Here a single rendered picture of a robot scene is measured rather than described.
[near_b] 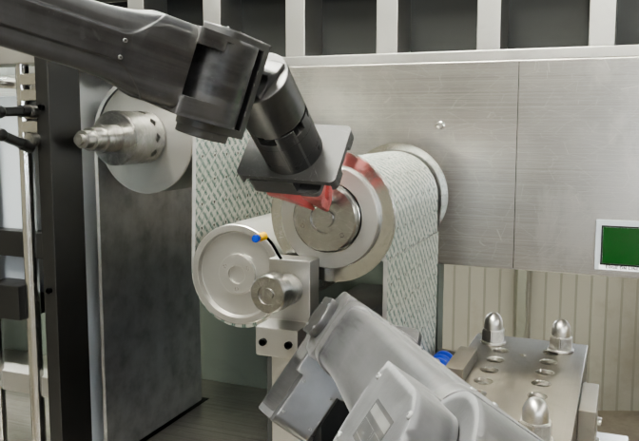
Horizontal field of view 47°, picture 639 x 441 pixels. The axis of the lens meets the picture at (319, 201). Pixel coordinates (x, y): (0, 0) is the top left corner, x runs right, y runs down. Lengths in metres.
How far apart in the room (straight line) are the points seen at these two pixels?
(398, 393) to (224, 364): 1.08
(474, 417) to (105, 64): 0.37
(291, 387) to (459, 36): 0.69
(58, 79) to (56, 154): 0.08
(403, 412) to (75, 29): 0.36
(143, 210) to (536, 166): 0.56
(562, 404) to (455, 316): 2.60
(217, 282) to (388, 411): 0.66
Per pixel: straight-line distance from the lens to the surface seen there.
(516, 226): 1.10
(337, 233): 0.79
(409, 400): 0.24
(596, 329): 3.68
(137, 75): 0.53
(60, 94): 0.85
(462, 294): 3.48
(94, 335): 1.05
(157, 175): 0.93
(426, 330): 1.01
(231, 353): 1.31
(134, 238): 1.05
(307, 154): 0.67
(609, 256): 1.09
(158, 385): 1.14
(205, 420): 1.18
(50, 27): 0.51
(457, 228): 1.11
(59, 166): 0.85
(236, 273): 0.88
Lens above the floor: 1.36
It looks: 6 degrees down
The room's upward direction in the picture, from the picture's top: straight up
